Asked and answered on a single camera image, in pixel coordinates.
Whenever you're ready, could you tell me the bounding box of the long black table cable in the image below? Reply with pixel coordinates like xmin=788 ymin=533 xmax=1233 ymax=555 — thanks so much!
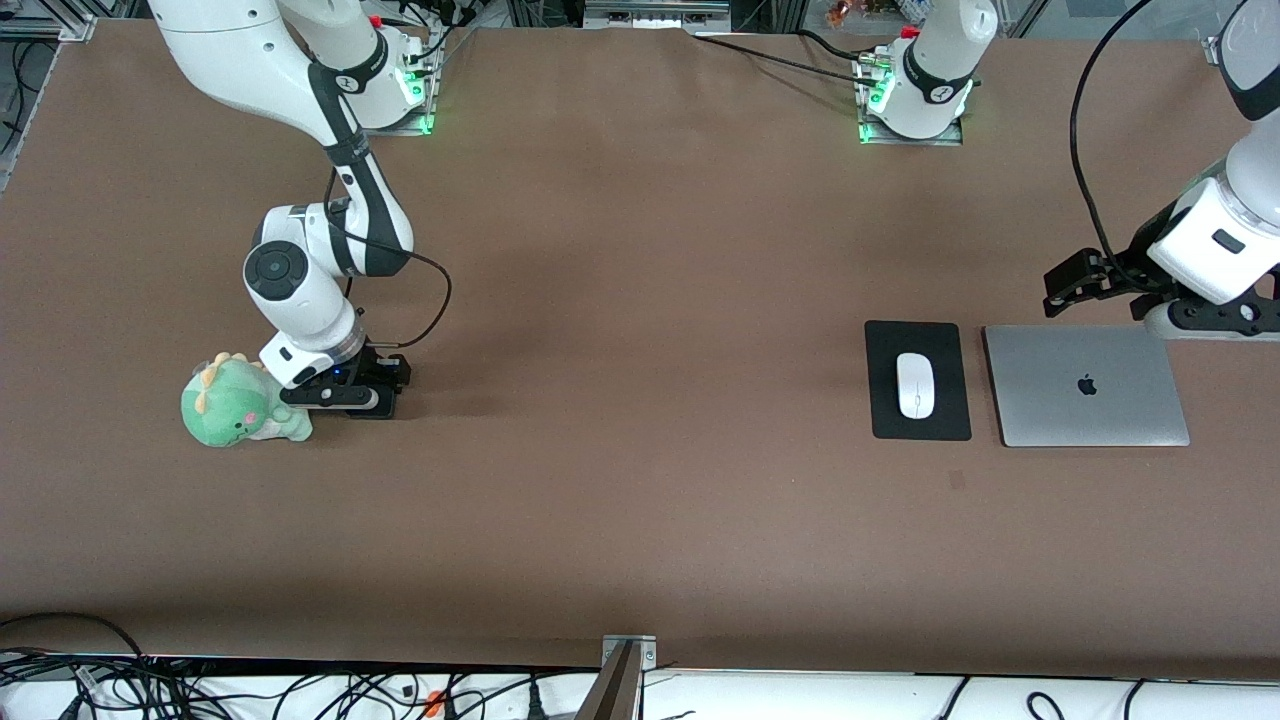
xmin=693 ymin=33 xmax=883 ymax=87

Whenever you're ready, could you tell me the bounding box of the grey metal frame rail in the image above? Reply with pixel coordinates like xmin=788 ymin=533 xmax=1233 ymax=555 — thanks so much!
xmin=0 ymin=12 xmax=97 ymax=43

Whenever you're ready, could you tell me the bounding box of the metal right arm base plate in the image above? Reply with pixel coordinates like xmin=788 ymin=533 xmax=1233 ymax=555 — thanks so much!
xmin=330 ymin=28 xmax=439 ymax=137

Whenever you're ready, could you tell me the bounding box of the white computer mouse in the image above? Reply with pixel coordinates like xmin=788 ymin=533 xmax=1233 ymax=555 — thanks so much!
xmin=895 ymin=352 xmax=937 ymax=420

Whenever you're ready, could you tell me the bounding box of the silver metal bracket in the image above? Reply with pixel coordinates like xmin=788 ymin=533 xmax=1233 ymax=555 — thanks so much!
xmin=602 ymin=635 xmax=658 ymax=670

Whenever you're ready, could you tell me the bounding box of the silver apple laptop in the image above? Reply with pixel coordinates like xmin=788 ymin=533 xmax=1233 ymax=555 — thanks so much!
xmin=981 ymin=324 xmax=1192 ymax=448

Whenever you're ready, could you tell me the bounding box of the dark camera pole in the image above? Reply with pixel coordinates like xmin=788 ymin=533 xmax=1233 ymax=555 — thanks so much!
xmin=577 ymin=640 xmax=641 ymax=720

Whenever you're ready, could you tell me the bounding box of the green dinosaur plush toy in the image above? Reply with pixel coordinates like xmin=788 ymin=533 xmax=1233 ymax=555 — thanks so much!
xmin=180 ymin=351 xmax=314 ymax=448

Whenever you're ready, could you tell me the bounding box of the short black table cable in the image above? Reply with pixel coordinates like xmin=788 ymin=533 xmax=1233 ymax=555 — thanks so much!
xmin=797 ymin=28 xmax=873 ymax=61

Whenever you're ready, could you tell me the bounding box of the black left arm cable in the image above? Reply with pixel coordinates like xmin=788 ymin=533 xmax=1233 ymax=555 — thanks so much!
xmin=1069 ymin=0 xmax=1156 ymax=266

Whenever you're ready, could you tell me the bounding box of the black mouse pad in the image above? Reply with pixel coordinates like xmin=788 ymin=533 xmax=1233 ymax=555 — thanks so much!
xmin=864 ymin=320 xmax=973 ymax=442

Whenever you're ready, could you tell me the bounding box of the black arched floor cable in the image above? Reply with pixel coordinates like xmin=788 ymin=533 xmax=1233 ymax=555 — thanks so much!
xmin=0 ymin=612 xmax=150 ymax=662

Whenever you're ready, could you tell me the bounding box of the grey metal device box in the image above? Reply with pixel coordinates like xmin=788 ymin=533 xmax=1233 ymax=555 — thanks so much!
xmin=583 ymin=0 xmax=732 ymax=32

